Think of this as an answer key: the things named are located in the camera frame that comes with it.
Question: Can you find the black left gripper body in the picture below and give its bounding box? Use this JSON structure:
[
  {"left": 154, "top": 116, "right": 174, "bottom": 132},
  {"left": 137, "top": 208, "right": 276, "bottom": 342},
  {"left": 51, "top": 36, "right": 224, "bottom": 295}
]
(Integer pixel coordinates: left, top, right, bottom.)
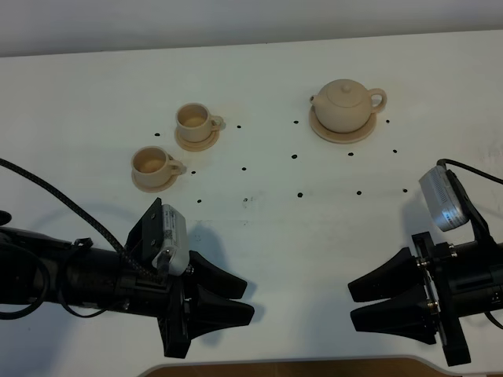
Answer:
[{"left": 125, "top": 198, "right": 191, "bottom": 359}]

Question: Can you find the braided black left cable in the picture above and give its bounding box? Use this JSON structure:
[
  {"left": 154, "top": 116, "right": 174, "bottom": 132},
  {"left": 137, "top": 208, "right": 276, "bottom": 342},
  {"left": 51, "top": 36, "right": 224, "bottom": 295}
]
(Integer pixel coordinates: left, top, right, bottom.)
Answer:
[{"left": 0, "top": 158, "right": 163, "bottom": 281}]

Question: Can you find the beige near teacup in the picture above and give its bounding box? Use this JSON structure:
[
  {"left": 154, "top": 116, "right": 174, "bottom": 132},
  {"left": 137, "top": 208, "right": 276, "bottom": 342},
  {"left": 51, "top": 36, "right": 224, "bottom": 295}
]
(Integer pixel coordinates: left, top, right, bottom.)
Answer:
[{"left": 130, "top": 146, "right": 185, "bottom": 176}]

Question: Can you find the beige near cup saucer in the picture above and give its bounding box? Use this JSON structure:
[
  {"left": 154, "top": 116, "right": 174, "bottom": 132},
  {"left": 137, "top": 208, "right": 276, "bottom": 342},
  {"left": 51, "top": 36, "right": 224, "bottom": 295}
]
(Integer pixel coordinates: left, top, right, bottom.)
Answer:
[{"left": 131, "top": 168, "right": 181, "bottom": 193}]

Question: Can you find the beige far cup saucer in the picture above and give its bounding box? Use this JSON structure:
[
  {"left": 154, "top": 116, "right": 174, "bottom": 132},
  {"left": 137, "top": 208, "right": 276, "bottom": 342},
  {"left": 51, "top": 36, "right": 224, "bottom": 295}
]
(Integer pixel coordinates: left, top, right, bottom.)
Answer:
[{"left": 175, "top": 127, "right": 220, "bottom": 152}]

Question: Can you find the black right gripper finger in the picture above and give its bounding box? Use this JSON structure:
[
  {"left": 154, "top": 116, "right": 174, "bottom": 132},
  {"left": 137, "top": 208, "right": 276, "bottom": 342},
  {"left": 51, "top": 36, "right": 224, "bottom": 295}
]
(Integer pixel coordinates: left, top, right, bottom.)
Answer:
[
  {"left": 348, "top": 247, "right": 424, "bottom": 302},
  {"left": 351, "top": 285, "right": 437, "bottom": 345}
]

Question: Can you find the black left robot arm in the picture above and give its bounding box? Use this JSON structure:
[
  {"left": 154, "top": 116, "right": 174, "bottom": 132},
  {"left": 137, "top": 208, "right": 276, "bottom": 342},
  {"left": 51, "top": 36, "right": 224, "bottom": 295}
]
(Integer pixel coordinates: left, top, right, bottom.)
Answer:
[{"left": 1, "top": 199, "right": 255, "bottom": 358}]

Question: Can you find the beige ceramic teapot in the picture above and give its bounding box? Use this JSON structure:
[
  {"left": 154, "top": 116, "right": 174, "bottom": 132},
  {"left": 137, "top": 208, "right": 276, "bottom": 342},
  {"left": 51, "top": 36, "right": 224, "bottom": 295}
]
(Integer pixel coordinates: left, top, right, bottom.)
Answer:
[{"left": 310, "top": 79, "right": 387, "bottom": 134}]

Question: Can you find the beige teacup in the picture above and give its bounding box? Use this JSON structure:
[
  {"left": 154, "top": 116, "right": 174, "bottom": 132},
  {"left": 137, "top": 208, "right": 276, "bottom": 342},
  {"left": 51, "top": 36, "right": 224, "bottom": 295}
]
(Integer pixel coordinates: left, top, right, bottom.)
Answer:
[
  {"left": 130, "top": 146, "right": 185, "bottom": 176},
  {"left": 175, "top": 103, "right": 224, "bottom": 143}
]

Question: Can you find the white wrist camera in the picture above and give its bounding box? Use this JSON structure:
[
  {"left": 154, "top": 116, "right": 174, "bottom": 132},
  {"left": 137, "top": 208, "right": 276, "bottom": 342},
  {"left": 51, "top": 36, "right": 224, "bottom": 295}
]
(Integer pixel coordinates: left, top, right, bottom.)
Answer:
[
  {"left": 152, "top": 204, "right": 189, "bottom": 276},
  {"left": 419, "top": 166, "right": 468, "bottom": 232}
]

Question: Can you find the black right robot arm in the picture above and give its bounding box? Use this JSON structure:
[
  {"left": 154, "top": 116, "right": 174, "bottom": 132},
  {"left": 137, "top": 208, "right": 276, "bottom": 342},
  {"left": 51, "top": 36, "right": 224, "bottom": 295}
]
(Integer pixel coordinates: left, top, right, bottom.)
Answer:
[{"left": 348, "top": 193, "right": 502, "bottom": 366}]

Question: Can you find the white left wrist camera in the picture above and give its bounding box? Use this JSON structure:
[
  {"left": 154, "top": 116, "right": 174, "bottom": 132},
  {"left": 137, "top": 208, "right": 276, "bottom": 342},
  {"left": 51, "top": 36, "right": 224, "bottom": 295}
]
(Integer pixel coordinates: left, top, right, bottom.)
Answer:
[{"left": 152, "top": 204, "right": 189, "bottom": 276}]

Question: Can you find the beige cup saucer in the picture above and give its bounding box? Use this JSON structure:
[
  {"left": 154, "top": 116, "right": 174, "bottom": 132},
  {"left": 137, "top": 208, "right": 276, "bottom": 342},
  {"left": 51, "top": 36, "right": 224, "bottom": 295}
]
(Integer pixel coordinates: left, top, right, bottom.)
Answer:
[
  {"left": 131, "top": 168, "right": 181, "bottom": 193},
  {"left": 175, "top": 127, "right": 220, "bottom": 152}
]

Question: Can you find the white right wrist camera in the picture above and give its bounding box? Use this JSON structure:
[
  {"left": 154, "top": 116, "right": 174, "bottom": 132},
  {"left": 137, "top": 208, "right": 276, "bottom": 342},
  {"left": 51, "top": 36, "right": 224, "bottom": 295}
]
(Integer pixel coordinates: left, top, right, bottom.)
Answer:
[{"left": 419, "top": 166, "right": 468, "bottom": 232}]

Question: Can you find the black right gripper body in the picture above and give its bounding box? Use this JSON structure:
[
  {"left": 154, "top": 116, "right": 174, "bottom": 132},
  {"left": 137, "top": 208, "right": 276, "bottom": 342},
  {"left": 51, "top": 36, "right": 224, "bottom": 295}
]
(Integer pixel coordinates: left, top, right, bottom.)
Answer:
[{"left": 412, "top": 190, "right": 494, "bottom": 366}]

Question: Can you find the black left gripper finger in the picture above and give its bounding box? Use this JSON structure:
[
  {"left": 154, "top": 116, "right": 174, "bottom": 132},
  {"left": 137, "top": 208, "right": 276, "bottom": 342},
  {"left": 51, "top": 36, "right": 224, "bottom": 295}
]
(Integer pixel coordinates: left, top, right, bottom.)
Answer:
[
  {"left": 189, "top": 251, "right": 248, "bottom": 299},
  {"left": 185, "top": 285, "right": 255, "bottom": 339}
]

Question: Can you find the beige round teapot saucer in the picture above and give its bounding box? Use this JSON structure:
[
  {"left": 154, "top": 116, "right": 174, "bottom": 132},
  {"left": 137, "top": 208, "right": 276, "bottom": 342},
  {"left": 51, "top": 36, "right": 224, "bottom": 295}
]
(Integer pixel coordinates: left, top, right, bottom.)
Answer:
[{"left": 309, "top": 107, "right": 376, "bottom": 145}]

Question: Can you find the beige far teacup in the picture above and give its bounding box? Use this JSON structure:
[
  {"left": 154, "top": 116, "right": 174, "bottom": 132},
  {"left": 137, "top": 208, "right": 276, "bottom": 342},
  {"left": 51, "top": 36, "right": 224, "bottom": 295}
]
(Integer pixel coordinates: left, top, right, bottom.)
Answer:
[{"left": 175, "top": 103, "right": 224, "bottom": 143}]

